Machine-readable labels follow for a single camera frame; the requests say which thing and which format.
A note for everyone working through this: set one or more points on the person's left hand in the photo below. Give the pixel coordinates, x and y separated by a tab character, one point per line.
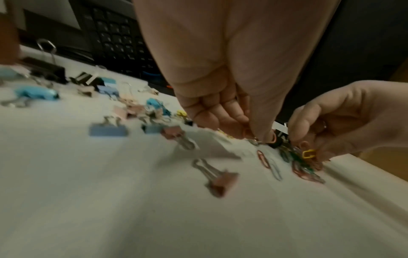
229	50

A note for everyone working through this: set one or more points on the person's right hand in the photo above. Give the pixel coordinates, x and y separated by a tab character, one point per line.
360	116

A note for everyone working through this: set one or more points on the pile of colorful paper clips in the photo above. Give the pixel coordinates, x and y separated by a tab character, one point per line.
301	161

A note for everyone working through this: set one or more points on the pile of mixed coloured clips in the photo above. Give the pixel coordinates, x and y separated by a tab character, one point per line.
183	114

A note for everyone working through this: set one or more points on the spread of pastel binder clips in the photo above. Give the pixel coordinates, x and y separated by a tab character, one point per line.
108	131

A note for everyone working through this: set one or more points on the single black binder clip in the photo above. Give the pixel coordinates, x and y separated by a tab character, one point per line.
47	70

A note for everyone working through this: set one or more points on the black keyboard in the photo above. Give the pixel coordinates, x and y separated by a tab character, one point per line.
118	37

